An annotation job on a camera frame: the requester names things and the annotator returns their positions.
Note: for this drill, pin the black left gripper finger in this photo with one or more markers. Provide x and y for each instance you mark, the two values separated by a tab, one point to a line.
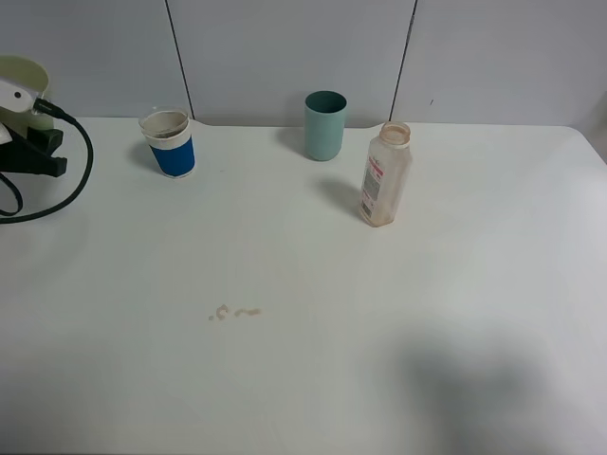
19	156
45	141

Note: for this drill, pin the light green plastic cup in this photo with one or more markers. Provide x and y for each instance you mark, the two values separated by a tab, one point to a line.
23	82

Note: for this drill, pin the clear plastic beverage bottle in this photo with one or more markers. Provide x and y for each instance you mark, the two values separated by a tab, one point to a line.
388	162

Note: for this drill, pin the blue and white paper cup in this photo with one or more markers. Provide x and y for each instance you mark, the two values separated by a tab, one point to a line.
167	132

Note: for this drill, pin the teal plastic cup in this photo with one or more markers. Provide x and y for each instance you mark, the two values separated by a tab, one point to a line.
324	121

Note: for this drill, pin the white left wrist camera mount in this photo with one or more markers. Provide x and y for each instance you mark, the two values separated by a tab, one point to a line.
16	98

